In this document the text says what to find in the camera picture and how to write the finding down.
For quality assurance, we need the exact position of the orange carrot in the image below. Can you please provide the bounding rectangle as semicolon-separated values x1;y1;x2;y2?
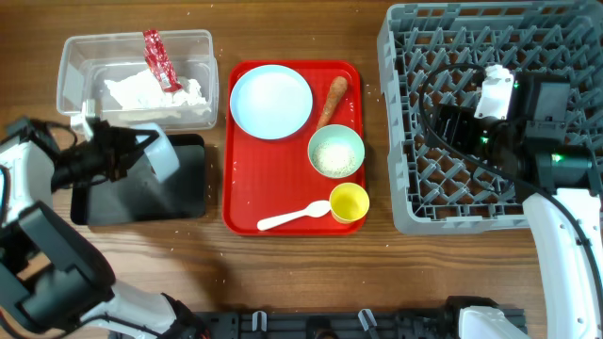
317;76;348;130

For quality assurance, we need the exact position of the black tray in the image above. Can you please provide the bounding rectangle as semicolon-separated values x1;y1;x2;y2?
70;134;206;226

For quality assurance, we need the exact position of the grey dishwasher rack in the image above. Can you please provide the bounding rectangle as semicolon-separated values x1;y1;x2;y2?
377;1;602;234

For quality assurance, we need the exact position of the light blue plate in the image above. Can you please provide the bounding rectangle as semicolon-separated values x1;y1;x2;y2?
230;64;314;140

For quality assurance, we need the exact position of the yellow cup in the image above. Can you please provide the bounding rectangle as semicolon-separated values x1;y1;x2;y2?
329;183;370;224

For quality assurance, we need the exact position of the light blue bowl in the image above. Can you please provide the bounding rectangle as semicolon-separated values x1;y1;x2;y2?
133;122;180;182

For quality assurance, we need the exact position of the red serving tray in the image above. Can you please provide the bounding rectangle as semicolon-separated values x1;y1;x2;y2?
222;60;364;236

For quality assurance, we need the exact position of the white rice pile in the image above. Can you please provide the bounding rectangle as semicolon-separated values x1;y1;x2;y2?
311;141;356;178

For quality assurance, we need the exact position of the green bowl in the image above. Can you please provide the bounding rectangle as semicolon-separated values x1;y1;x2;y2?
307;124;366;179

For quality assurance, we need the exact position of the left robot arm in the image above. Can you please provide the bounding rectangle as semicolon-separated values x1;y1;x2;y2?
1;118;211;338

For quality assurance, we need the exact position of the white napkin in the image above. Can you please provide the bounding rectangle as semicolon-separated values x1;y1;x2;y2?
105;70;207;110

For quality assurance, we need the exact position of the clear plastic bin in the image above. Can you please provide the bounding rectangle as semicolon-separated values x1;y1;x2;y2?
57;29;220;131

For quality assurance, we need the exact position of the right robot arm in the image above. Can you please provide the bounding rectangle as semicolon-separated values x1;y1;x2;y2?
418;64;602;338

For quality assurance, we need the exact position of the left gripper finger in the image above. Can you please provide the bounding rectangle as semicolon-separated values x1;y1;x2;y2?
91;119;136;141
110;130;159;182

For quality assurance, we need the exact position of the white plastic spoon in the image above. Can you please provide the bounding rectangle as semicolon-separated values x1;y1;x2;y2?
256;201;331;231

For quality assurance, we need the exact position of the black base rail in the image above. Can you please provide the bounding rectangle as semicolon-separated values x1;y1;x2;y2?
107;309;528;339

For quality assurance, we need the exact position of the red snack wrapper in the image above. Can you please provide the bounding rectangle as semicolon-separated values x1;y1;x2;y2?
142;30;183;93

